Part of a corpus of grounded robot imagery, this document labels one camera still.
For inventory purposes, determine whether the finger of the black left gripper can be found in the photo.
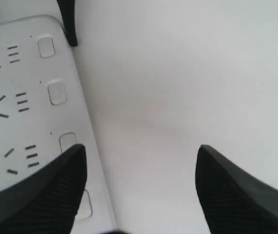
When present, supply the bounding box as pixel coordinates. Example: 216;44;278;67
57;0;78;47

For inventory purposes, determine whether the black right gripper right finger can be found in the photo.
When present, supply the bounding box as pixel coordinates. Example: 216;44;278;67
195;145;278;234

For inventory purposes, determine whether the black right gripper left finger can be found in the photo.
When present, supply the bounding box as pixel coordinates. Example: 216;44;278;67
0;144;87;234

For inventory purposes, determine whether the white power strip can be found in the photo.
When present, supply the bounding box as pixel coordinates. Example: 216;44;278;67
0;16;116;234

